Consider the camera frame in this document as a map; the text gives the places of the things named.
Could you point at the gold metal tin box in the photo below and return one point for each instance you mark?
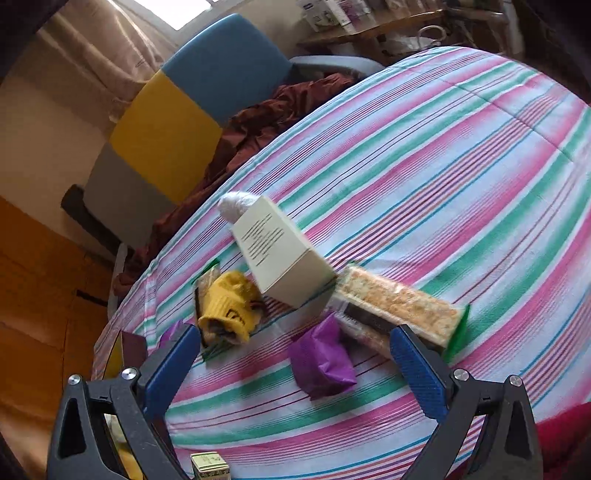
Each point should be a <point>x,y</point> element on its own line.
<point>129,350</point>

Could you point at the purple foil packet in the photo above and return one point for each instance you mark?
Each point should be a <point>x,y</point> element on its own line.
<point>320,362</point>
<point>169,332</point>

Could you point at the striped bed sheet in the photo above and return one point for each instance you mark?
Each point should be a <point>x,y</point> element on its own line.
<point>458,172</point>

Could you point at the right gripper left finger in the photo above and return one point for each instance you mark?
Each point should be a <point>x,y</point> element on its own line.
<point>81,446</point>

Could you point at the grey yellow blue headboard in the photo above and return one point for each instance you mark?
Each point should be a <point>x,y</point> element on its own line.
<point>159,149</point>

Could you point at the wooden wardrobe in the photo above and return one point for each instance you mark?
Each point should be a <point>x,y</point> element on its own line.
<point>53,308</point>

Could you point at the cracker snack packet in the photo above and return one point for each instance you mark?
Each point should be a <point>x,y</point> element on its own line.
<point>368,306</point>

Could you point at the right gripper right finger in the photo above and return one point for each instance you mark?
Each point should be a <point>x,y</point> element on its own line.
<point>507,446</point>

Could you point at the pink floral curtain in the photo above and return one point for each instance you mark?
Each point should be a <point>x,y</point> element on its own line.
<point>108,45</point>

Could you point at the dark red blanket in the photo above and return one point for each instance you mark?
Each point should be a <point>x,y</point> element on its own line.
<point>247,133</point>

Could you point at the white appliance box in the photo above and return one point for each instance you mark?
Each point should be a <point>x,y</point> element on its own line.
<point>322,14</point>

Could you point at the cream cardboard box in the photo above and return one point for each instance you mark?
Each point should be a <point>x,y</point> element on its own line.
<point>283,262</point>

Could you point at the white green carton box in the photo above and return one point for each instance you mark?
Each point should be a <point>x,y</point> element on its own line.
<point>209,466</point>

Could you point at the wooden desk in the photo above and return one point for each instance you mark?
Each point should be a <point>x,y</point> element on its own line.
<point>369,27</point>

